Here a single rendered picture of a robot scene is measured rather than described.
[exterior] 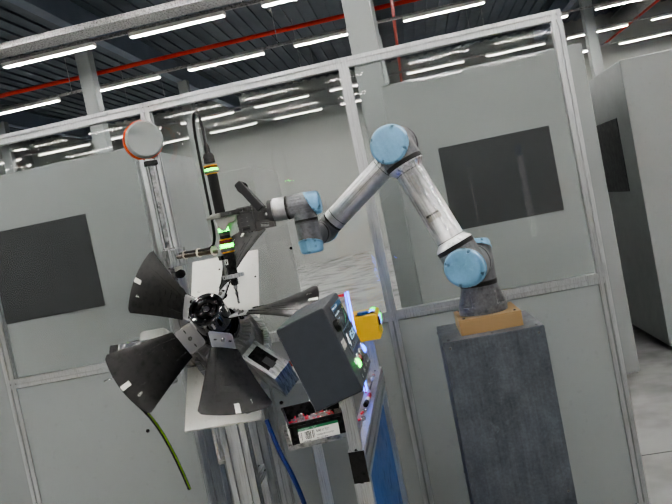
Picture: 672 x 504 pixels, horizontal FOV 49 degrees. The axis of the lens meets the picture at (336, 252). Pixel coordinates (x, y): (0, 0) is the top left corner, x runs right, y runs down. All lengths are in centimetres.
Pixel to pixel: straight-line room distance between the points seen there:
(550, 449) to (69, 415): 208
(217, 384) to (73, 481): 145
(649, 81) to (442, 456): 336
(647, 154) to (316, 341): 433
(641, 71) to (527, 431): 375
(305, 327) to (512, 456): 100
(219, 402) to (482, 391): 78
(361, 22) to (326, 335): 539
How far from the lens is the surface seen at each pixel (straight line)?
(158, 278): 253
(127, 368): 239
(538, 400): 227
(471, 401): 224
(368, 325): 254
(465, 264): 212
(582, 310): 309
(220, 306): 233
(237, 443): 257
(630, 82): 560
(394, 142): 214
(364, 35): 669
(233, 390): 225
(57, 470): 358
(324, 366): 150
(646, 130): 559
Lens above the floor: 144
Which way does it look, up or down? 3 degrees down
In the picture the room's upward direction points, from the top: 11 degrees counter-clockwise
